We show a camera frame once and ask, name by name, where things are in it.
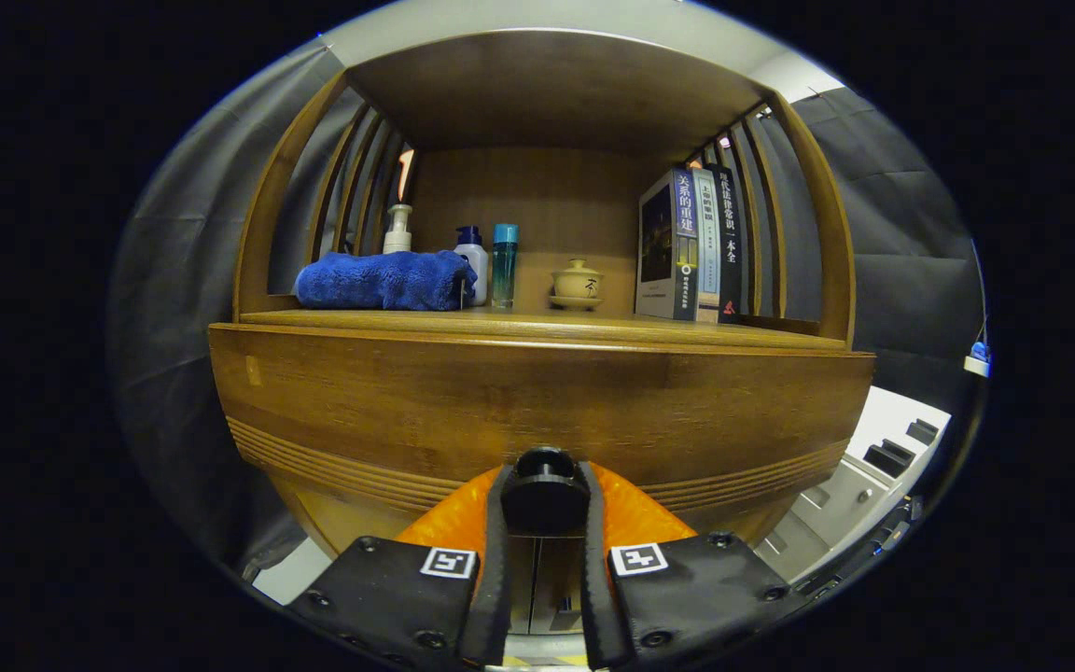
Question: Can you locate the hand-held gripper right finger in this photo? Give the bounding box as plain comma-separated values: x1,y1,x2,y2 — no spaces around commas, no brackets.
578,460,804,671

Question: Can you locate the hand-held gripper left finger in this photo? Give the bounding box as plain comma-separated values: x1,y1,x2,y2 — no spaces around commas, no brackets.
286,464,512,668

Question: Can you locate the wooden drawer with black knob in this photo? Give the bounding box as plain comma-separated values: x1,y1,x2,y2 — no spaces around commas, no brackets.
209,322,876,547

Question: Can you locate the wooden countertop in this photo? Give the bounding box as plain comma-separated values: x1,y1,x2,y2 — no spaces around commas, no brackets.
239,308,851,352

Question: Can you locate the white side cabinet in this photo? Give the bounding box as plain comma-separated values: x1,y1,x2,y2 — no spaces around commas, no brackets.
757,385,952,584

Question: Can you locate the wooden cabinet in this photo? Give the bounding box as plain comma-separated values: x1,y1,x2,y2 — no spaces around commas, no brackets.
209,28,876,636

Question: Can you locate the beige lidded teacup with saucer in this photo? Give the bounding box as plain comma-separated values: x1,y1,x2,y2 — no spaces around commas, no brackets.
549,259,606,312

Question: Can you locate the teal bottle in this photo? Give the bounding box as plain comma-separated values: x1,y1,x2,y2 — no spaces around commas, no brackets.
491,223,519,310

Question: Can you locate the white lotion bottle blue cap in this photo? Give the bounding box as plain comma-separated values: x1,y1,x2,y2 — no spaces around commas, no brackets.
454,225,490,307

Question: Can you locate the blue towel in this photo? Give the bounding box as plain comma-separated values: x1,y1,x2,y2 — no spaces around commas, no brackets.
293,250,479,312

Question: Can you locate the grey book with blue spine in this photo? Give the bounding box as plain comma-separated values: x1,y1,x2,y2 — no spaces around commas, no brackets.
635,168,705,322

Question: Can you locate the white spine book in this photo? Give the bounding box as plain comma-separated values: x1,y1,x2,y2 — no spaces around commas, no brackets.
692,168,721,324

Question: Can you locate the white pump bottle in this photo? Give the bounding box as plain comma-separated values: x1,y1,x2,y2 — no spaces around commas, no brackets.
383,203,413,255

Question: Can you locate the black spine book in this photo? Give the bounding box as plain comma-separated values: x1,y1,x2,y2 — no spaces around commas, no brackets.
715,163,746,324

